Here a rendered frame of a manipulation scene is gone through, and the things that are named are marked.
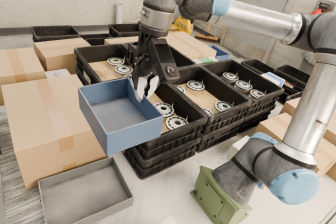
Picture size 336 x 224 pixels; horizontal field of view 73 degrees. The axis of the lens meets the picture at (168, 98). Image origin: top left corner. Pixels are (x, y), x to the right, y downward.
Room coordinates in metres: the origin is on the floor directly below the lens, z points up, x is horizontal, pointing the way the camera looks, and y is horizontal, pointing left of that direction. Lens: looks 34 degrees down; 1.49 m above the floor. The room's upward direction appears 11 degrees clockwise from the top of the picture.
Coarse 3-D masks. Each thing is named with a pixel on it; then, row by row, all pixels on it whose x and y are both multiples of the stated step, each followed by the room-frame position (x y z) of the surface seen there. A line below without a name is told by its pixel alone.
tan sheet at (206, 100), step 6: (180, 84) 1.14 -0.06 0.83; (186, 90) 1.09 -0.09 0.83; (204, 90) 1.13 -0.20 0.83; (192, 96) 1.04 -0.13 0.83; (198, 96) 1.05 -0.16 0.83; (204, 96) 1.07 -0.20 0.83; (210, 96) 1.08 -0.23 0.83; (198, 102) 0.99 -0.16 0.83; (204, 102) 1.01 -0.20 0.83; (210, 102) 1.02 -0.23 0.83; (210, 108) 0.96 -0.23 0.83
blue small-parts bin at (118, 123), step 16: (112, 80) 0.56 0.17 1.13; (128, 80) 0.58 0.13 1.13; (80, 96) 0.48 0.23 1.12; (96, 96) 0.53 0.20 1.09; (112, 96) 0.56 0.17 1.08; (128, 96) 0.58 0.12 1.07; (144, 96) 0.51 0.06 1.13; (96, 112) 0.49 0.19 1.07; (112, 112) 0.50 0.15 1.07; (128, 112) 0.51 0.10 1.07; (144, 112) 0.50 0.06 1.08; (160, 112) 0.45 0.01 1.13; (96, 128) 0.39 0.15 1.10; (112, 128) 0.44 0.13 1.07; (128, 128) 0.38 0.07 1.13; (144, 128) 0.41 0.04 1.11; (160, 128) 0.44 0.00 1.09; (112, 144) 0.36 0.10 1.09; (128, 144) 0.38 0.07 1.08
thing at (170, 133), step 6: (168, 84) 0.95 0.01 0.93; (174, 90) 0.90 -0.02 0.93; (180, 96) 0.87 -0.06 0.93; (186, 102) 0.83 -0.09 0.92; (204, 114) 0.76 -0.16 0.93; (198, 120) 0.72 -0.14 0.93; (204, 120) 0.73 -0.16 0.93; (180, 126) 0.66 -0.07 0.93; (186, 126) 0.66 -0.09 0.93; (192, 126) 0.68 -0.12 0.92; (168, 132) 0.61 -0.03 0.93; (174, 132) 0.62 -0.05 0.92; (180, 132) 0.65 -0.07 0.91; (156, 138) 0.57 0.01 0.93; (162, 138) 0.59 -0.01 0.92; (150, 144) 0.56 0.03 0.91
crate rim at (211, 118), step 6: (192, 66) 1.20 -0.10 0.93; (198, 66) 1.22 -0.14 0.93; (216, 78) 1.11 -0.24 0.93; (180, 90) 0.91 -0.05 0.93; (234, 90) 1.02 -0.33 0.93; (186, 96) 0.87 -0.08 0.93; (192, 102) 0.83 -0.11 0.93; (246, 102) 0.92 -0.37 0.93; (198, 108) 0.80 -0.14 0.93; (228, 108) 0.84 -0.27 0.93; (234, 108) 0.85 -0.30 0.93; (240, 108) 0.88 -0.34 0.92; (216, 114) 0.78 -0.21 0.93; (222, 114) 0.80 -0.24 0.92; (228, 114) 0.83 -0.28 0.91; (210, 120) 0.76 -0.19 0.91
